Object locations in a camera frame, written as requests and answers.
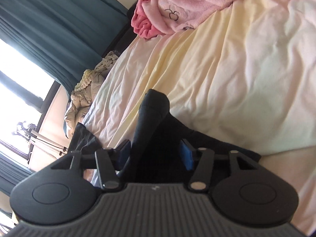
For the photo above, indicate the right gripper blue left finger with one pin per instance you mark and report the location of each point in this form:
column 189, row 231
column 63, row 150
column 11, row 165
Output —
column 110, row 161

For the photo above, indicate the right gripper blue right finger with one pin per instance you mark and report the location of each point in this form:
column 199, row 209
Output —
column 199, row 165

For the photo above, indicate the black hooded garment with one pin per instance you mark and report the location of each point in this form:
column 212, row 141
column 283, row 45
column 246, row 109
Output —
column 155, row 155

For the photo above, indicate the beige quilted jacket pile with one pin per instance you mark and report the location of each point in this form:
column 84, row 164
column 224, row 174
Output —
column 85, row 91

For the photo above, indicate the pastel rainbow bed sheet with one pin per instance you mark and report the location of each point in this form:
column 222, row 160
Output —
column 246, row 76

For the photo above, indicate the teal curtain left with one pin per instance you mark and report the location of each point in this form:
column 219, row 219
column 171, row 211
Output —
column 11, row 173

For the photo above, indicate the teal curtain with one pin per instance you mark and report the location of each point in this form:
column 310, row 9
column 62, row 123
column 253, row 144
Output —
column 63, row 37
column 11, row 173

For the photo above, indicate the black sofa chair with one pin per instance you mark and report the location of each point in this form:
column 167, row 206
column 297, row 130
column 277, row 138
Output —
column 124, row 38

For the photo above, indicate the teal curtain right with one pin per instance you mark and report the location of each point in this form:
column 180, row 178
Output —
column 63, row 37

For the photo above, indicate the pink fleece blanket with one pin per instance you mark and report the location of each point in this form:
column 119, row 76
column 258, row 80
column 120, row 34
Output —
column 165, row 17

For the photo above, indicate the window with dark frame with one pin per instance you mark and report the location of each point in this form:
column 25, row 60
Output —
column 27, row 92

